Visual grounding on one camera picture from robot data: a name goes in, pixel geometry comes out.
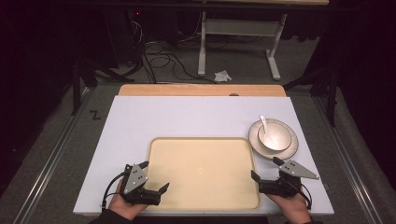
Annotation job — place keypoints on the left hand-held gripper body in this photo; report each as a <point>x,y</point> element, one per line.
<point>134,179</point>

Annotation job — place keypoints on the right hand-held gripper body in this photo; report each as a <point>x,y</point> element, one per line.
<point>294,169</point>

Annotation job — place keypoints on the white bowl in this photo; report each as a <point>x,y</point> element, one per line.
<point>277,138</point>

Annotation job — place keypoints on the white plate with dark rim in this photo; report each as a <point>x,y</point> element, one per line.
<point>258,146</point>

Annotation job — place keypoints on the white spoon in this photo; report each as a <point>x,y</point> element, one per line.
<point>264,122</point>

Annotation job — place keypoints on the cream plastic tray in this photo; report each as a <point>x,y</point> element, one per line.
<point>202,171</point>

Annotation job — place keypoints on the person's left hand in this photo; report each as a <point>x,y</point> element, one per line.
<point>123,207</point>

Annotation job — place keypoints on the person's right hand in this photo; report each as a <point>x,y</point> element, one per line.
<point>294,207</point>

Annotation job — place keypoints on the white board table cover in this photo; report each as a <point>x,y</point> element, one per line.
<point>186,116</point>

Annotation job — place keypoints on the black metal stand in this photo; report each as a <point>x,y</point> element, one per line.
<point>332,96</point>
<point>76,90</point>

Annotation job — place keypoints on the wooden table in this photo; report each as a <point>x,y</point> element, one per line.
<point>186,90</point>

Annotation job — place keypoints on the crumpled white tissue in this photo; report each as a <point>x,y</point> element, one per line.
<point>222,76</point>

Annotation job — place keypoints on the metal floor rail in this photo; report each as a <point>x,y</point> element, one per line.
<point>49,165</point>
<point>355,168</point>

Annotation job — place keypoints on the white metal desk frame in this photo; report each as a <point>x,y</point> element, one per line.
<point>239,27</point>

